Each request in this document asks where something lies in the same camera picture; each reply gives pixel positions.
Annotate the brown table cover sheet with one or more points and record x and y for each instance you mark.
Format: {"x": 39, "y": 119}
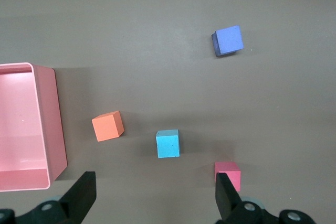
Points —
{"x": 157, "y": 51}

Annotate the orange foam cube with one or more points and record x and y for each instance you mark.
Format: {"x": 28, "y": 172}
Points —
{"x": 106, "y": 127}

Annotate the purple foam cube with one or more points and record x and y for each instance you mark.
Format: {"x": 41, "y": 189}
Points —
{"x": 229, "y": 39}

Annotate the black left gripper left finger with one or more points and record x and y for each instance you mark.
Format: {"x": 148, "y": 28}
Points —
{"x": 84, "y": 192}

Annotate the pink plastic bin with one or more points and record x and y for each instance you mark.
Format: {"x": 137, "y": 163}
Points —
{"x": 21, "y": 129}

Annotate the light blue foam cube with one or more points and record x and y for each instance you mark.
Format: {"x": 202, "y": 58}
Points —
{"x": 168, "y": 146}

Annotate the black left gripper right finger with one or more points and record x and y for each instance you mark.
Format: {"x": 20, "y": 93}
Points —
{"x": 225, "y": 197}

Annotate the pinkish red foam cube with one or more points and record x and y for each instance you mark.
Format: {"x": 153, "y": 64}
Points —
{"x": 233, "y": 175}

